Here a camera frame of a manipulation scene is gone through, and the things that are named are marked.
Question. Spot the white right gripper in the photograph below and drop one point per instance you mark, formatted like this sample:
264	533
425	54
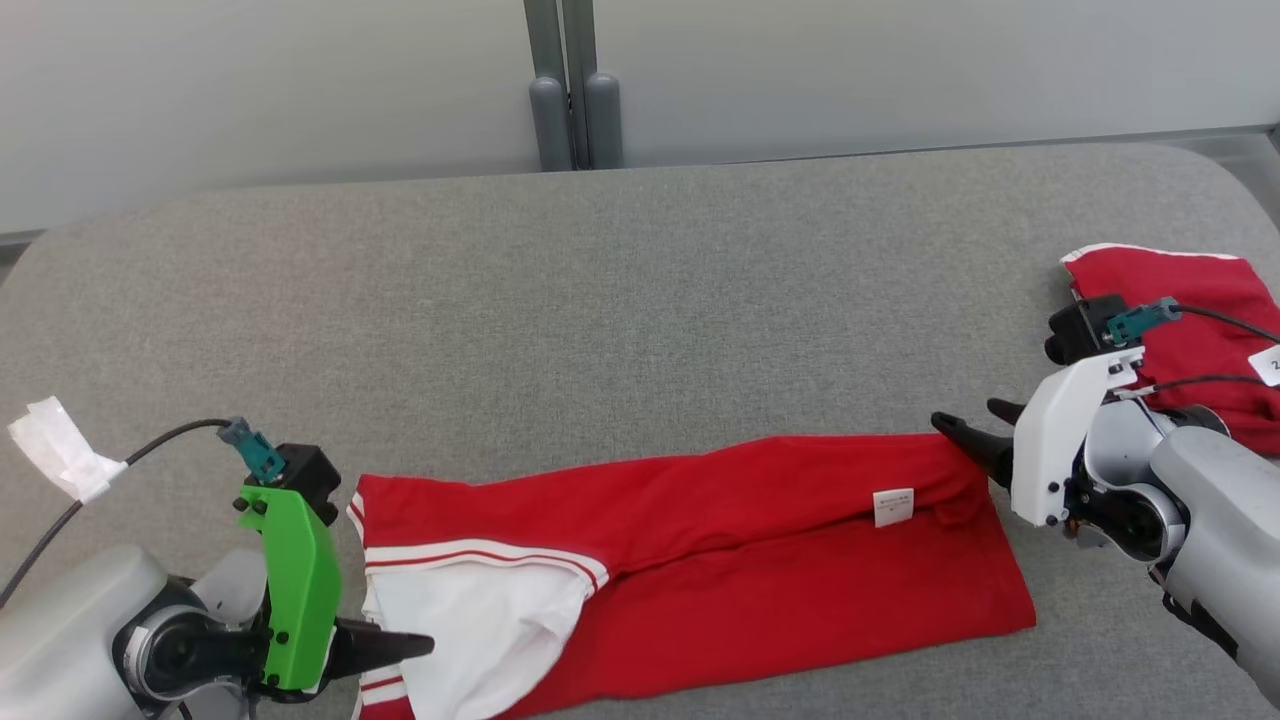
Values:
1050	440

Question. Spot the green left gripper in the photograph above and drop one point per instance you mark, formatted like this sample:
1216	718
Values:
300	590

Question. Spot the red shirt with white sleeves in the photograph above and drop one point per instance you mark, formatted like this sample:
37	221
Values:
750	560

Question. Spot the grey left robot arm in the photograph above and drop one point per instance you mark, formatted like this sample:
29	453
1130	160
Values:
70	620

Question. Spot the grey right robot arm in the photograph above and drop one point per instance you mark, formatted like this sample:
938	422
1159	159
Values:
1220	500

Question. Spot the red shorts with white trim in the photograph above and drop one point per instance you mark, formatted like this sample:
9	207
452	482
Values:
1200	310

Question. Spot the grey fabric sofa seat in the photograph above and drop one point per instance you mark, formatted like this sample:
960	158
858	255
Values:
650	300

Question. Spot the white tape flag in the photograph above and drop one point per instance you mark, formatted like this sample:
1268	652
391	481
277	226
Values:
60	445

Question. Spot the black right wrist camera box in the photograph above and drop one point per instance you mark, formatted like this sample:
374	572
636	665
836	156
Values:
1075	325

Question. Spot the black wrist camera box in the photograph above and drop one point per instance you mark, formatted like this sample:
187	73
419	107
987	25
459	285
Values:
1075	325
310	475

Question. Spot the teal right camera connector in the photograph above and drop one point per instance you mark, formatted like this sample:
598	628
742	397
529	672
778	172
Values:
1140	320

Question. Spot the teal camera connector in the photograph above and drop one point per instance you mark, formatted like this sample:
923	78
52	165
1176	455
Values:
1140	320
255	450

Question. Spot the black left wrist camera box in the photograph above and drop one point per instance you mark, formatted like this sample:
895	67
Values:
310	475

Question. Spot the teal left camera connector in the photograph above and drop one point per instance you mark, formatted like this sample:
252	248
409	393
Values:
255	450

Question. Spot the grey partition post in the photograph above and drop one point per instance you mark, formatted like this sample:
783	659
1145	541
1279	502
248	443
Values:
548	110
600	110

